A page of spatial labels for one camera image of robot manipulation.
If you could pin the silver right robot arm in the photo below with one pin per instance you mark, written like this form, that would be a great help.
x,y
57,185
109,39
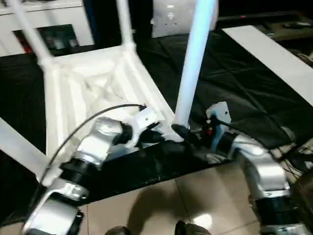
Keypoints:
x,y
264,169

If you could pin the white plastic table top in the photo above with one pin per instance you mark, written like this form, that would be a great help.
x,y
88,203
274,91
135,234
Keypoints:
x,y
73,98

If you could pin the white glass-door cabinet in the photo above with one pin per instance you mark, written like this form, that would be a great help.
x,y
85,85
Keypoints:
x,y
61,14

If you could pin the small white jar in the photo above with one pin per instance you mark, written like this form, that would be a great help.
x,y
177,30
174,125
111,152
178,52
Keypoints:
x,y
58,44
72,43

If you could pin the dark left robot foot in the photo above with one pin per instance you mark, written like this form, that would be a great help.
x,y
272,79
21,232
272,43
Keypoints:
x,y
118,231

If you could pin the grey printed cushion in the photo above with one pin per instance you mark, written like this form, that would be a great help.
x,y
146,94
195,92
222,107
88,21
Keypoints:
x,y
168,27

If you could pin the white flat board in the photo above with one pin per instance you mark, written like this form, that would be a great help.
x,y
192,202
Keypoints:
x,y
269,54

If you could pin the white plastic table leg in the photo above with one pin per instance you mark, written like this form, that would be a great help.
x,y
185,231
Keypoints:
x,y
195,61
124,22
19,147
29,31

